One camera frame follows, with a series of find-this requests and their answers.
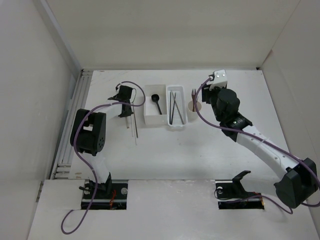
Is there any white square box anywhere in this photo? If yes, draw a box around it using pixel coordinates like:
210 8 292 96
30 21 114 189
143 84 167 127

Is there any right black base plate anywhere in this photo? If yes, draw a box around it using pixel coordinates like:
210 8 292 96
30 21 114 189
214 170 265 210

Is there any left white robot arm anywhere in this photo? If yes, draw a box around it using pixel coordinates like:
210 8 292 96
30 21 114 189
70 84 134 199

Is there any beige plastic spoon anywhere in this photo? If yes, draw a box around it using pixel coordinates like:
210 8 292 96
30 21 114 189
124 116 130 129

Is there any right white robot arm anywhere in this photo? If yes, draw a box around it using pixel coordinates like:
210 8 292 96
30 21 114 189
196 85 320 210

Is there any brown wooden fork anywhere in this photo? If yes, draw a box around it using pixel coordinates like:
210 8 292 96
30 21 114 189
191 88 197 112

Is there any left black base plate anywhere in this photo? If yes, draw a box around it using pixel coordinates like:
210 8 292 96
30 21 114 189
79 180 129 210

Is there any aluminium rail frame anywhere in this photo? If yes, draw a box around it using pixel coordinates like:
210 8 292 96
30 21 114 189
48 69 93 180

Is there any purple cable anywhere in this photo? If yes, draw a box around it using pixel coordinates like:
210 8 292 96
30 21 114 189
194 76 320 215
61 80 146 235

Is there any white paper cup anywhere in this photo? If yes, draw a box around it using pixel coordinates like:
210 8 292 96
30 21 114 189
187 101 199 122

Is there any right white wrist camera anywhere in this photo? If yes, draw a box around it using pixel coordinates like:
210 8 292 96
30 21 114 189
207 69 228 91

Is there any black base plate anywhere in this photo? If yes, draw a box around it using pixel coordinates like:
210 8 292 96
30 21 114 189
214 170 265 210
79 180 129 210

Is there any black chopstick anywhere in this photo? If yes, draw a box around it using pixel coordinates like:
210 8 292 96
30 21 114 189
169 91 172 125
170 92 177 125

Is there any silver metal chopstick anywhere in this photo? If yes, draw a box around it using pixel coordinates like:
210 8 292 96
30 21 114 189
132 106 139 139

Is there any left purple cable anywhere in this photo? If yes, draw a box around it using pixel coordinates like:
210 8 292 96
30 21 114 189
61 80 146 235

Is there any white perforated tray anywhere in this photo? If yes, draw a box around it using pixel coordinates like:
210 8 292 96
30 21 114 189
165 85 188 131

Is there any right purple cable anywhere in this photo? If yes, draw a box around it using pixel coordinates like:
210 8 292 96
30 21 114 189
194 76 320 215

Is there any black plastic spoon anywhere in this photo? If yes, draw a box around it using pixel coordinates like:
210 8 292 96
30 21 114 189
151 94 163 115

